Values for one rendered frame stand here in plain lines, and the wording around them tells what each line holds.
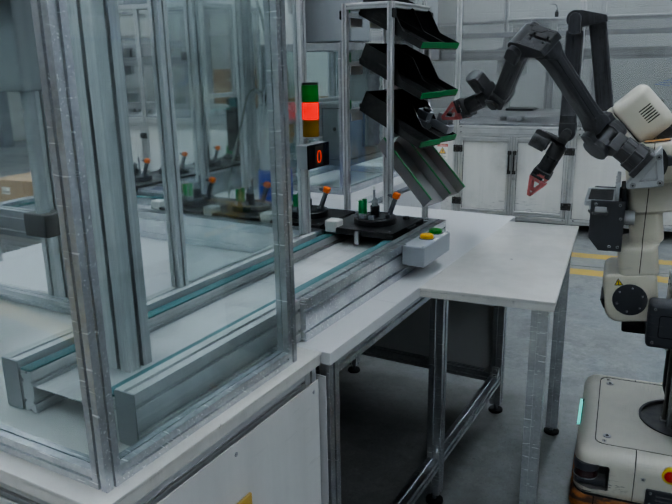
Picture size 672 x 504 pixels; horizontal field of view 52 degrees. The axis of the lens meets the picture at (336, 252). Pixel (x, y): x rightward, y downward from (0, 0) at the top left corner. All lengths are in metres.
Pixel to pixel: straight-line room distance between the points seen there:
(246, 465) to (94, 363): 0.45
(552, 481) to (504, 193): 3.89
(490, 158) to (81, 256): 5.44
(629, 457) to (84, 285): 1.84
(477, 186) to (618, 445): 4.15
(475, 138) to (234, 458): 5.15
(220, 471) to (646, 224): 1.57
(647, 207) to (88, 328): 1.78
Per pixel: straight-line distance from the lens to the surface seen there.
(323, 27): 3.48
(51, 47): 0.96
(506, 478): 2.71
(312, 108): 2.05
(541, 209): 6.25
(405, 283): 1.98
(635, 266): 2.36
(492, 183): 6.27
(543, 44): 1.99
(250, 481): 1.41
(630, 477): 2.43
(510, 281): 2.03
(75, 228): 0.99
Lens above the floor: 1.48
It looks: 16 degrees down
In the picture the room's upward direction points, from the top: 1 degrees counter-clockwise
